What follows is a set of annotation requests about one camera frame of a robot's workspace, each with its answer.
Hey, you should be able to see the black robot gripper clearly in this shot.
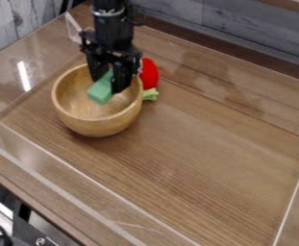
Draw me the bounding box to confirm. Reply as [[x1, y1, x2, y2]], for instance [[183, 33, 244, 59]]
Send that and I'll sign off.
[[80, 8, 141, 93]]

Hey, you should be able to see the red plush strawberry toy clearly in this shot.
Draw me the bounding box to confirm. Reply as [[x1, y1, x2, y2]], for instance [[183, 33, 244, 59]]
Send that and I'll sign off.
[[139, 58, 159, 101]]

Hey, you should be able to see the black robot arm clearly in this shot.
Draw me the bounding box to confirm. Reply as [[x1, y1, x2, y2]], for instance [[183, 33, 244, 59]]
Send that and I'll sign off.
[[79, 0, 143, 94]]

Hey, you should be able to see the black table clamp mount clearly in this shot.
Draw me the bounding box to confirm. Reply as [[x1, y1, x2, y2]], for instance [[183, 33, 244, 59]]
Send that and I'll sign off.
[[12, 203, 59, 246]]

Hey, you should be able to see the green rectangular block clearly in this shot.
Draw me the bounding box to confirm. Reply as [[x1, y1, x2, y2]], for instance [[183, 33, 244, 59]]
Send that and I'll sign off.
[[87, 71, 113, 105]]

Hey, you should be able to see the clear acrylic tray wall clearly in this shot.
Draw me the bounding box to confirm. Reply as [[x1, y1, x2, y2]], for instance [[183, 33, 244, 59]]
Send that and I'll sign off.
[[0, 122, 199, 246]]

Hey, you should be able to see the brown wooden bowl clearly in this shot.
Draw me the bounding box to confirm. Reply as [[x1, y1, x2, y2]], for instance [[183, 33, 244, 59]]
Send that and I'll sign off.
[[49, 61, 145, 138]]

